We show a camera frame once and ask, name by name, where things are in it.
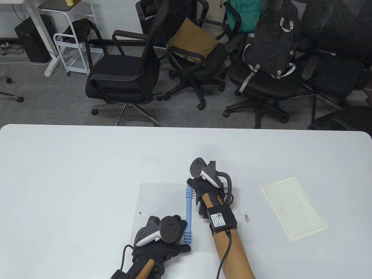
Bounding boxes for person's right hand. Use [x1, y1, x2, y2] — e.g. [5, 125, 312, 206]
[186, 177, 226, 205]

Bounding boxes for person's left hand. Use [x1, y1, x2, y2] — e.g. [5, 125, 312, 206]
[132, 220, 192, 264]

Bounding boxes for clear ring binder blue rings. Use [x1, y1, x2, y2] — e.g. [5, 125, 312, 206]
[132, 183, 250, 253]

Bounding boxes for lined loose-leaf paper stack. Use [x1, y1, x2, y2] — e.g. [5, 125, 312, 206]
[261, 176, 329, 241]

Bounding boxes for person's left forearm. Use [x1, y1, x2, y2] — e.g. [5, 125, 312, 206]
[125, 259, 164, 279]

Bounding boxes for person's right forearm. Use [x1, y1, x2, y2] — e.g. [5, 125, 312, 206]
[201, 193, 256, 279]

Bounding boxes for black and white controller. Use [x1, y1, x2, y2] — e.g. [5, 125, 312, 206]
[136, 214, 182, 247]
[189, 158, 233, 204]

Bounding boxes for black chair with armrests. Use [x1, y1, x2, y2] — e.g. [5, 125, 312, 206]
[157, 18, 230, 111]

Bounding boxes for black chair chrome base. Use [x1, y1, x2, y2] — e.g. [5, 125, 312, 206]
[85, 0, 170, 127]

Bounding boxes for brown cushion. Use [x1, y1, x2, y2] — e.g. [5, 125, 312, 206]
[167, 17, 220, 65]

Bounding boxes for teal backpack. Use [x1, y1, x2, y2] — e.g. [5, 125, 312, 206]
[220, 0, 263, 34]

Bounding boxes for black mesh office chair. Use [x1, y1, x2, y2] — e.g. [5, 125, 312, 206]
[301, 0, 372, 122]

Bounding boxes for white desk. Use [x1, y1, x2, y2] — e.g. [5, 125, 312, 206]
[0, 0, 63, 78]

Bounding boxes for black bag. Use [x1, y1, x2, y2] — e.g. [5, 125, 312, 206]
[62, 18, 98, 44]

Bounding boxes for chair base with casters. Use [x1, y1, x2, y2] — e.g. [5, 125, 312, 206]
[0, 76, 25, 103]

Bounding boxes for black computer tower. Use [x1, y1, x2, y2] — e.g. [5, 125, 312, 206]
[15, 15, 58, 63]

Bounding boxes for white power strip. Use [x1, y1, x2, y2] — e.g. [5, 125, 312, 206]
[0, 42, 24, 56]

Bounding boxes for black glove cable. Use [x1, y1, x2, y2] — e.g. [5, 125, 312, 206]
[217, 230, 233, 279]
[119, 245, 134, 272]

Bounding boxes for black backpack white straps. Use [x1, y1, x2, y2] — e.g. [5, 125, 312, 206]
[238, 0, 301, 95]

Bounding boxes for white frame side table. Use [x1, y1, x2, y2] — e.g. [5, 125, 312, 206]
[38, 0, 105, 76]

